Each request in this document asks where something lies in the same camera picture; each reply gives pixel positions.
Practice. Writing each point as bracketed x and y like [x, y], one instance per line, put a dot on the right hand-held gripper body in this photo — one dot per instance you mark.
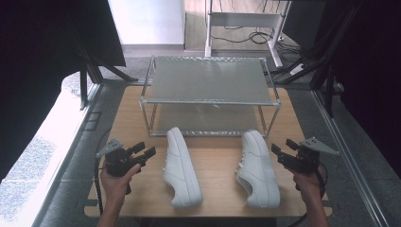
[305, 160]

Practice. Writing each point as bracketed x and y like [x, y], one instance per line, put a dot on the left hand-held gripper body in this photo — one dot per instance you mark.
[117, 160]

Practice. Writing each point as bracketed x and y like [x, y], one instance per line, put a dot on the white sneaker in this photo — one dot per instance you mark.
[257, 170]
[181, 170]

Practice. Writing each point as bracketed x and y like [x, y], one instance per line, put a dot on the metal two-tier shoe rack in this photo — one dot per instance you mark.
[208, 82]

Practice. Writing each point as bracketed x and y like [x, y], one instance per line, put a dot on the person's right hand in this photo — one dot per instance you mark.
[309, 186]

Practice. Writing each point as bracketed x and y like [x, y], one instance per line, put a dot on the person's left hand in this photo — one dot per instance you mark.
[115, 187]

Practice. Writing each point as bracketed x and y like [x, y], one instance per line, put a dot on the white power strip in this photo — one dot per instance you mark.
[297, 69]

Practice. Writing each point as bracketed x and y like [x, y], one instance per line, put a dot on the black metal stand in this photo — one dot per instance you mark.
[91, 71]
[321, 63]

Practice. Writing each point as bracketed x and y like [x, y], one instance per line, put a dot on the dark curtain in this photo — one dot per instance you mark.
[372, 78]
[34, 63]

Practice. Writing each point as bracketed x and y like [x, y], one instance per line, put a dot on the aluminium floor rail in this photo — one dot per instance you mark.
[350, 157]

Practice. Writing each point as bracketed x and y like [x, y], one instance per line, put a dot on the white desk frame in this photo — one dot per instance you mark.
[242, 19]

